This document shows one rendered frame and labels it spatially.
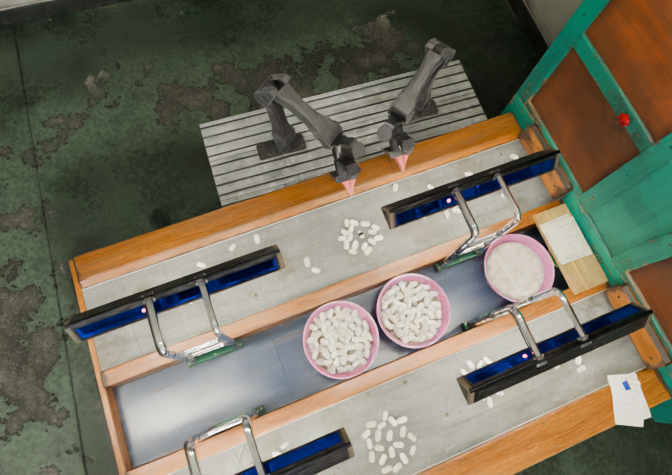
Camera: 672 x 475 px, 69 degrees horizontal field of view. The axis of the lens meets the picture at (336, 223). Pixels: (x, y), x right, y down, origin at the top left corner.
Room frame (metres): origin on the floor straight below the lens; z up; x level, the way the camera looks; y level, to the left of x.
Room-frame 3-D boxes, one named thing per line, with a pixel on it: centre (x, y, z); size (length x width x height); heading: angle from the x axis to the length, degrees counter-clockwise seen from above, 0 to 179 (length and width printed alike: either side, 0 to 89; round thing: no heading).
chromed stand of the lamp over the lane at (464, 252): (0.65, -0.45, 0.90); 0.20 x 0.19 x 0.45; 123
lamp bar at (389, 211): (0.72, -0.41, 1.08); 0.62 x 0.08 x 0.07; 123
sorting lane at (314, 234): (0.53, -0.01, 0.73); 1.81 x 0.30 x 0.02; 123
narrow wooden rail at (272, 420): (0.11, -0.28, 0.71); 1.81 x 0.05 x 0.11; 123
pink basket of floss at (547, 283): (0.58, -0.71, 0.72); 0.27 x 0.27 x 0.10
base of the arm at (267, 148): (0.91, 0.29, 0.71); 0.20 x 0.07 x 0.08; 120
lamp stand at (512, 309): (0.31, -0.67, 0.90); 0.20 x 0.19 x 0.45; 123
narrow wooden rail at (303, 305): (0.39, -0.11, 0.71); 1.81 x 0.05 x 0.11; 123
